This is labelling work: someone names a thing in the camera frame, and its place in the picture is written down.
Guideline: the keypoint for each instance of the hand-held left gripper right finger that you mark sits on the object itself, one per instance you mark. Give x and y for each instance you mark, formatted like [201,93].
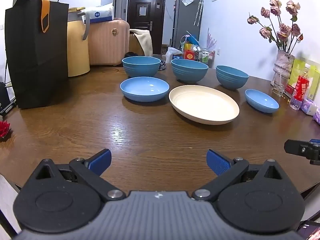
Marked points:
[218,163]

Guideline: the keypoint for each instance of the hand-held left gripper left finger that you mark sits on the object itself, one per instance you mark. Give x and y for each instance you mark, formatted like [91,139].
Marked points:
[101,161]

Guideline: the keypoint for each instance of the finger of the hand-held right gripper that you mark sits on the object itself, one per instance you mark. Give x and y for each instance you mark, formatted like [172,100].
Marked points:
[296,147]

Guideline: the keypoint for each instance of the small blue plate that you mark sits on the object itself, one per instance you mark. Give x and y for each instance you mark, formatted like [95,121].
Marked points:
[261,101]

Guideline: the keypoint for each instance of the cream plate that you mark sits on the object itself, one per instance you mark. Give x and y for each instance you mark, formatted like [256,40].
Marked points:
[203,103]

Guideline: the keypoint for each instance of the blue ribbed bowl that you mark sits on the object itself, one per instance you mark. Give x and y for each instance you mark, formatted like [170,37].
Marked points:
[188,73]
[141,67]
[231,80]

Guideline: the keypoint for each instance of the purple tissue packet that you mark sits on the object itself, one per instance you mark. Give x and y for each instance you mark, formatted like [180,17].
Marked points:
[317,116]
[308,106]

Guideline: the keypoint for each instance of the red label water bottle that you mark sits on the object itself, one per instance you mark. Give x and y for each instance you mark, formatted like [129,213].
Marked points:
[300,90]

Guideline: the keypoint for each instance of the clear drinking glass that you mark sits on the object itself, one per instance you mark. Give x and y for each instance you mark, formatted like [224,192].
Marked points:
[279,87]

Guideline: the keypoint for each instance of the green yellow box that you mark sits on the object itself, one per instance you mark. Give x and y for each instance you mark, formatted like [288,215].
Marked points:
[313,80]

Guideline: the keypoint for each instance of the pink wrapped vase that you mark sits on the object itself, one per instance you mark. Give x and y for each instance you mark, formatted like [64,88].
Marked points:
[283,65]

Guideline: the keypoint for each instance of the black phone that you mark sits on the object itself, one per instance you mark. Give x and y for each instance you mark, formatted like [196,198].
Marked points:
[310,231]

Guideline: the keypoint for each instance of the red lotus ornament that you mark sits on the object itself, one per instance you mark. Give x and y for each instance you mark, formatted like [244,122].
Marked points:
[4,130]

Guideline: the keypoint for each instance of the black cup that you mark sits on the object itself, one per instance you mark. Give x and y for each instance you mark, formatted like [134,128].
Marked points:
[130,55]

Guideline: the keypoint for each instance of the red box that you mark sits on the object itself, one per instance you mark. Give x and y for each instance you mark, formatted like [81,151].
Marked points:
[190,55]

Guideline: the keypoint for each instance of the yellow thermos jug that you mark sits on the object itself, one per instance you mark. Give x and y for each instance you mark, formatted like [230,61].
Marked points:
[77,50]

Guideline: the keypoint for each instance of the black device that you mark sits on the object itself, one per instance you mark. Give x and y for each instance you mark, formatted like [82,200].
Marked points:
[5,100]

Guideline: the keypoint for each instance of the black paper bag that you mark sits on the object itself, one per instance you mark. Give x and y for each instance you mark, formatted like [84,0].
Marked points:
[37,62]

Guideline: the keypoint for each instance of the dried rose bouquet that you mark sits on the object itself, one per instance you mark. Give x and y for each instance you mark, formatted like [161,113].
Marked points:
[283,30]

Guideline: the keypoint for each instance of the pink suitcase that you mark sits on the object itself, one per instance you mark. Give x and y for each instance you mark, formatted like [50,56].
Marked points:
[107,42]

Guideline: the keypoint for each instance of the wooden chair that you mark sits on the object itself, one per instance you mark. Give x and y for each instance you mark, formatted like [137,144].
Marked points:
[133,46]

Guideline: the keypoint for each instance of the white plastic bag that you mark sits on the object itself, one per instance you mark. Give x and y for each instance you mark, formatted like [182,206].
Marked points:
[173,53]

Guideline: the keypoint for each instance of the purple feather decoration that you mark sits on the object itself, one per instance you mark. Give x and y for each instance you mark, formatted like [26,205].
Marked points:
[211,40]

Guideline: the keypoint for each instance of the beige cloth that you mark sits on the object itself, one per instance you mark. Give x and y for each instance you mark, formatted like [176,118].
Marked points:
[145,42]

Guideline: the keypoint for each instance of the dark brown door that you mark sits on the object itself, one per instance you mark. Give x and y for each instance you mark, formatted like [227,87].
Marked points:
[156,37]

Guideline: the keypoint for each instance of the grey fridge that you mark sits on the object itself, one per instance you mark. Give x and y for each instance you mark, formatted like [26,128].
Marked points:
[185,25]

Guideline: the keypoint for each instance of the white tissue pack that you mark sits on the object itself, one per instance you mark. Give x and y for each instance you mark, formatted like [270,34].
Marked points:
[100,13]

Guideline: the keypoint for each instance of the folded umbrella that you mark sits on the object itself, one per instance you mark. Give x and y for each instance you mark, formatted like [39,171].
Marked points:
[198,10]

